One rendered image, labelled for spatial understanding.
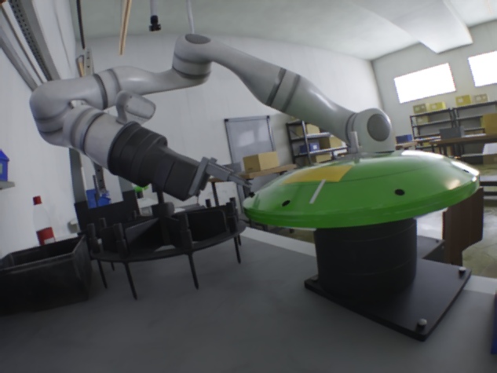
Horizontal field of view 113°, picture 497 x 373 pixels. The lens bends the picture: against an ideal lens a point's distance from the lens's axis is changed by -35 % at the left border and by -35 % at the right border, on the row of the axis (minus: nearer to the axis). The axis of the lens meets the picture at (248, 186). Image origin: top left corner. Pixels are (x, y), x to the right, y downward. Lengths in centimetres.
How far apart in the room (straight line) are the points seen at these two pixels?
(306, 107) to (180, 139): 459
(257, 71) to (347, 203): 37
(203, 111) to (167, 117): 78
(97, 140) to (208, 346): 29
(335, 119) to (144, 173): 43
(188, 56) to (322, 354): 53
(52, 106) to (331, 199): 39
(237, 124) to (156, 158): 526
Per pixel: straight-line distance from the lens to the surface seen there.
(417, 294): 33
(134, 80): 48
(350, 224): 19
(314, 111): 55
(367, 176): 23
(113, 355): 35
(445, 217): 74
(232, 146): 537
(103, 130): 35
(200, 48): 53
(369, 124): 55
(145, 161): 31
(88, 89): 44
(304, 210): 20
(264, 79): 51
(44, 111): 43
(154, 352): 33
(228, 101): 561
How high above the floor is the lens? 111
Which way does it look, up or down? 5 degrees down
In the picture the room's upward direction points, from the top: 11 degrees counter-clockwise
